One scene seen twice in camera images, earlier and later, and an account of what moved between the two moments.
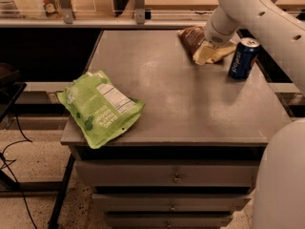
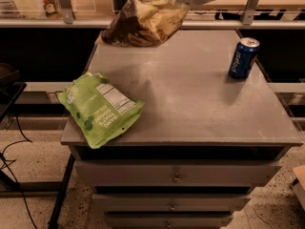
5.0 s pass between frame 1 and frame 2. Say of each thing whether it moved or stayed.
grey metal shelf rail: stayed
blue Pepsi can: stayed
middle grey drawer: stayed
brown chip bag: moved
